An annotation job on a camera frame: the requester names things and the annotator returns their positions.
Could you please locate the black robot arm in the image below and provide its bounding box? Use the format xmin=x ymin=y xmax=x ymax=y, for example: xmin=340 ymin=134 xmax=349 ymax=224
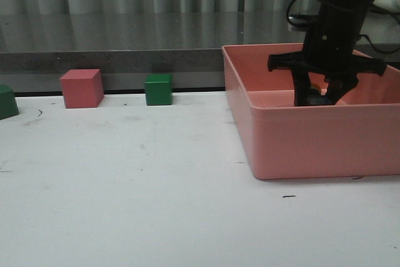
xmin=267 ymin=0 xmax=387 ymax=106

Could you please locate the yellow push button switch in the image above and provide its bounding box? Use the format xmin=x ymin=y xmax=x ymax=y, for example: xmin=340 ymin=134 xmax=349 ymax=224
xmin=307 ymin=84 xmax=327 ymax=106

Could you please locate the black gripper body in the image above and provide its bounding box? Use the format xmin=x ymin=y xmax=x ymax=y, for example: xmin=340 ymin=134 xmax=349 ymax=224
xmin=267 ymin=4 xmax=386 ymax=79

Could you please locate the pink wooden cube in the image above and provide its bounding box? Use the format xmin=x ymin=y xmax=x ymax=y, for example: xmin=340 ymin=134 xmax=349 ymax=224
xmin=59 ymin=69 xmax=104 ymax=109

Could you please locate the grey stone counter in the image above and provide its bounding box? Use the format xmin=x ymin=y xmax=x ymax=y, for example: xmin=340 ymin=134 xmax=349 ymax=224
xmin=0 ymin=9 xmax=400 ymax=76

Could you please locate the green cube far left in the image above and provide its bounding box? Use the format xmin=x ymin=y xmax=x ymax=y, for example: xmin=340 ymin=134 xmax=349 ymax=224
xmin=0 ymin=84 xmax=19 ymax=120

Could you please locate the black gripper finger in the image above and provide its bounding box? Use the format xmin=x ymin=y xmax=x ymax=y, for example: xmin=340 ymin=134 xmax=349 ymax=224
xmin=324 ymin=76 xmax=358 ymax=105
xmin=291 ymin=69 xmax=311 ymax=106

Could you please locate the pink plastic bin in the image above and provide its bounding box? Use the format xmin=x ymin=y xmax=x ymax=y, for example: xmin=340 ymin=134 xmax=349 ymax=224
xmin=222 ymin=43 xmax=399 ymax=179

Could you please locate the green cube near bin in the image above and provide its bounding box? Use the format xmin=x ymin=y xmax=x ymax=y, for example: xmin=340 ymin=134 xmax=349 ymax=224
xmin=144 ymin=74 xmax=173 ymax=106

